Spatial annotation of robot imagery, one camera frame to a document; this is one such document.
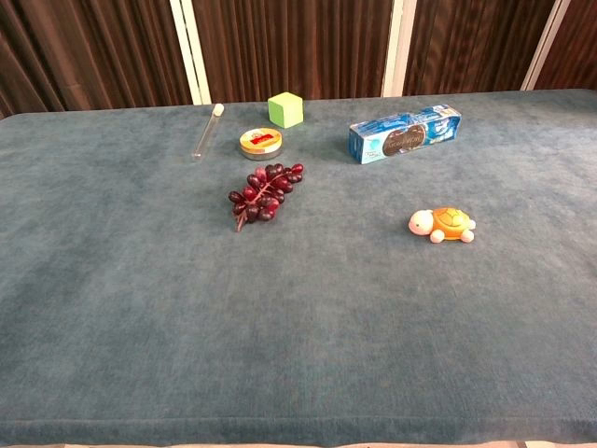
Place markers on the orange turtle toy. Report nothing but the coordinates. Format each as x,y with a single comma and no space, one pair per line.
450,224

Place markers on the dark red grape bunch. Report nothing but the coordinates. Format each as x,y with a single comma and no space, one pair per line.
266,193

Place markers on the blue table cloth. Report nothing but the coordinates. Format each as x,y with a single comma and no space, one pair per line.
298,303

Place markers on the round yellow tin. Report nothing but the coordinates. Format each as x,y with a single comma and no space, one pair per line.
260,140

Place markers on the green cube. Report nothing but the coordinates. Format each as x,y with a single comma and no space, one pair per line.
284,112

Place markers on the clear test tube white cap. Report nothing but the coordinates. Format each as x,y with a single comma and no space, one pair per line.
207,130

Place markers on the blue cookie box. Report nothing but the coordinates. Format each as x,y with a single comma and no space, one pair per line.
406,135

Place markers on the brown curtain panel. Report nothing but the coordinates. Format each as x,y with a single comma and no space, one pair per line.
298,46
93,46
476,46
583,37

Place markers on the white screen frame post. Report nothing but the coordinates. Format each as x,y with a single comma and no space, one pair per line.
398,46
546,46
192,56

